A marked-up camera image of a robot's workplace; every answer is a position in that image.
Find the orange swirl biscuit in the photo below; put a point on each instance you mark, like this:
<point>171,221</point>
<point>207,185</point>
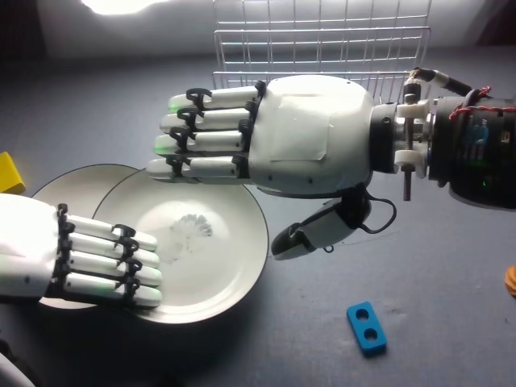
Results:
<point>512,282</point>

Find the blue block with two holes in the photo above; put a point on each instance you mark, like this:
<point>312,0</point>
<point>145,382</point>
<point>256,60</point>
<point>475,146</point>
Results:
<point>367,328</point>

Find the yellow block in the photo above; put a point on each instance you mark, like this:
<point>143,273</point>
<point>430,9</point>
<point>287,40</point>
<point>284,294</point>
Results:
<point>10,173</point>

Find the white plate with black rim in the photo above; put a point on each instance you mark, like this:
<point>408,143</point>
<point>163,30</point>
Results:
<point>213,266</point>
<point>76,189</point>

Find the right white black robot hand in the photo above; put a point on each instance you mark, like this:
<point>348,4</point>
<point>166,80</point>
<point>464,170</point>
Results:
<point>306,133</point>

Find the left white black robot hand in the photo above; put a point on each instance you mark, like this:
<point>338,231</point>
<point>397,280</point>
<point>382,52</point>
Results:
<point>92,262</point>

